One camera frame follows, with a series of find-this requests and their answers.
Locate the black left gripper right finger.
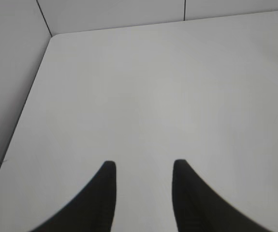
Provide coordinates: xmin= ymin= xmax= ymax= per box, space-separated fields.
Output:
xmin=172 ymin=159 xmax=268 ymax=232

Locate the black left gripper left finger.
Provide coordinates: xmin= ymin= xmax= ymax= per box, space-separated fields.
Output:
xmin=34 ymin=161 xmax=117 ymax=232

